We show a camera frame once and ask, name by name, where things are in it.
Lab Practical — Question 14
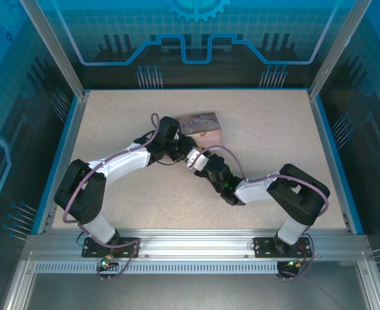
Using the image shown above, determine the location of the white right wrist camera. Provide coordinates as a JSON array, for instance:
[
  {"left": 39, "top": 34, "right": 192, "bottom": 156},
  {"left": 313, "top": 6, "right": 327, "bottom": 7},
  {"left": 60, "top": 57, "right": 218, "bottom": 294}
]
[{"left": 185, "top": 147, "right": 212, "bottom": 171}]

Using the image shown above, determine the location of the thin black left gripper cable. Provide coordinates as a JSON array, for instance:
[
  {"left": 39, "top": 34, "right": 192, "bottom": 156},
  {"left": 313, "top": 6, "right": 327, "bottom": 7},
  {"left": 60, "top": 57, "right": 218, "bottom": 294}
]
[{"left": 157, "top": 156, "right": 182, "bottom": 167}]

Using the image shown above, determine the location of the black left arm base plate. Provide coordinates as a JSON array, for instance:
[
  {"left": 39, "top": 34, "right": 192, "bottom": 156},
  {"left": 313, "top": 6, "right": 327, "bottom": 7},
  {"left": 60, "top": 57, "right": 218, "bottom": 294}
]
[{"left": 81, "top": 237, "right": 142, "bottom": 259}]

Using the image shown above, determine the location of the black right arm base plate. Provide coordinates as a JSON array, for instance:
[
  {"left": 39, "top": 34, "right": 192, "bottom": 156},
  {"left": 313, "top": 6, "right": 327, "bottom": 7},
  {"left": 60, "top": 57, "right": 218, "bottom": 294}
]
[{"left": 253, "top": 237, "right": 317, "bottom": 259}]

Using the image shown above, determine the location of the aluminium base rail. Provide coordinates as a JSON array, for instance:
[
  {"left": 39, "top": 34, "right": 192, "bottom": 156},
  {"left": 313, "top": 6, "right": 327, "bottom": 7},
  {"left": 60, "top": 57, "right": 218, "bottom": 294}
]
[{"left": 25, "top": 228, "right": 369, "bottom": 263}]

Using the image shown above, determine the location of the pink illustrated tin box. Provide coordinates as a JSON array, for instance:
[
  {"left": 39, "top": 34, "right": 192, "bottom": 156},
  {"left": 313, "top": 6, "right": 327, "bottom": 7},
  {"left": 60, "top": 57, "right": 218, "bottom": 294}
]
[{"left": 173, "top": 112, "right": 224, "bottom": 150}]

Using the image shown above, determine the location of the small green LED connector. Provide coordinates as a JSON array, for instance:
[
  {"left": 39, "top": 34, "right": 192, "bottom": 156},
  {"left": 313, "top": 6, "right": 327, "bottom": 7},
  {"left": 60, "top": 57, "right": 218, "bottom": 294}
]
[
  {"left": 98, "top": 256, "right": 118, "bottom": 271},
  {"left": 284, "top": 259, "right": 308, "bottom": 271}
]

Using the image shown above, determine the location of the slotted grey cable duct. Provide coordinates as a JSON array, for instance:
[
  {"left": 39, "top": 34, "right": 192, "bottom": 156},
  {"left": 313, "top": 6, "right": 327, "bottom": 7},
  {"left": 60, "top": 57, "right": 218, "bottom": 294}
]
[{"left": 34, "top": 262, "right": 280, "bottom": 274}]

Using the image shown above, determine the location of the aluminium frame post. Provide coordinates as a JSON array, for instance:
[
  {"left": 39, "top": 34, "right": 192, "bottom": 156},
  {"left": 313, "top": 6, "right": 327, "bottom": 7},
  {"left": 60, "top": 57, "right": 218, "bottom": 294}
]
[
  {"left": 19, "top": 0, "right": 89, "bottom": 99},
  {"left": 308, "top": 0, "right": 374, "bottom": 99}
]

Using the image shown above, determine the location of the aluminium side rail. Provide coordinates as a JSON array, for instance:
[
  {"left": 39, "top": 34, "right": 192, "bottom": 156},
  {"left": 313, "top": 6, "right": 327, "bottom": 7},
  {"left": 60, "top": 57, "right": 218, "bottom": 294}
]
[
  {"left": 308, "top": 90, "right": 364, "bottom": 234},
  {"left": 36, "top": 92, "right": 90, "bottom": 235}
]

